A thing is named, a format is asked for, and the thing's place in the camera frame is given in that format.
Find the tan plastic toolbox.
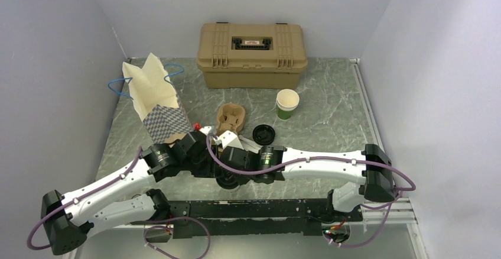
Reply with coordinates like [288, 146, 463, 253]
[197, 22, 308, 89]

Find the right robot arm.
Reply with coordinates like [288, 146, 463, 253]
[212, 144, 397, 221]

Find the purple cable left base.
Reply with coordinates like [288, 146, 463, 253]
[143, 216, 213, 259]

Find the aluminium side rail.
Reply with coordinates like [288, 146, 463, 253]
[349, 59, 416, 228]

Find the black cup lid stack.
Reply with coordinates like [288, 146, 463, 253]
[252, 124, 276, 145]

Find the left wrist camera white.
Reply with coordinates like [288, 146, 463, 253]
[193, 123, 216, 135]

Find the green paper cup stack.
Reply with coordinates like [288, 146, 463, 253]
[276, 89, 300, 120]

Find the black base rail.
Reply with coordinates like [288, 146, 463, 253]
[133, 198, 363, 239]

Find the purple cable base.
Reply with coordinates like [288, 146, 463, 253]
[323, 163, 417, 249]
[143, 216, 213, 259]

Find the paper bag with blue handles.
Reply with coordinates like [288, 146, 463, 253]
[108, 53, 193, 144]

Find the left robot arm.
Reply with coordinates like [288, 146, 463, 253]
[26, 131, 216, 255]

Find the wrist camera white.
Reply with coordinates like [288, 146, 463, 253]
[214, 131, 244, 151]
[193, 123, 216, 135]

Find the brown pulp cup carrier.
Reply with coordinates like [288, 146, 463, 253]
[216, 103, 246, 135]

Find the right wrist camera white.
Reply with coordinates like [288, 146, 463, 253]
[214, 131, 244, 151]

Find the pile of wrapped straws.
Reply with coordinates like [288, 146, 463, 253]
[238, 135, 262, 153]

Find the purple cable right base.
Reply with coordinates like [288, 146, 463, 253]
[323, 163, 417, 249]

